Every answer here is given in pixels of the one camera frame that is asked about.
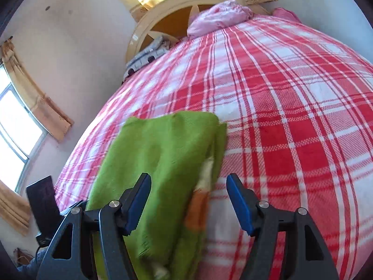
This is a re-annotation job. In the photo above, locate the aluminium framed window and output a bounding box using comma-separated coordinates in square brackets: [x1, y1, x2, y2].
[0, 64, 48, 193]

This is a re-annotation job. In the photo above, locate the bed with red plaid sheet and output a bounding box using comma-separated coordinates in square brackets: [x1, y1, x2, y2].
[54, 14, 373, 280]

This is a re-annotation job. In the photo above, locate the pink pillow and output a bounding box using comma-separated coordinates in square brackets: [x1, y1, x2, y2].
[186, 0, 255, 39]

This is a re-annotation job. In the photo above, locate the grey patterned pillow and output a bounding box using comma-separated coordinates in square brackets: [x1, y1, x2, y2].
[123, 35, 172, 80]

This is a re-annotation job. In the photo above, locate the green knitted sweater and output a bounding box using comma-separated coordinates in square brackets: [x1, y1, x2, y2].
[87, 111, 228, 280]

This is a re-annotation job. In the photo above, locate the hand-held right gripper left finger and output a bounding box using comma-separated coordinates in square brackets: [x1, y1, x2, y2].
[36, 173, 152, 280]

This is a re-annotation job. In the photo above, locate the pink cloth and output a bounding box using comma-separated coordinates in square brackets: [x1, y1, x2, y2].
[272, 7, 301, 21]

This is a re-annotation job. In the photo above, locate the cream wooden headboard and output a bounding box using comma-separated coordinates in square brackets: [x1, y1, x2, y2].
[126, 0, 271, 65]

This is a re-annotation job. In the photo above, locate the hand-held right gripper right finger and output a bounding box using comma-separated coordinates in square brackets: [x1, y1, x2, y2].
[227, 173, 340, 280]

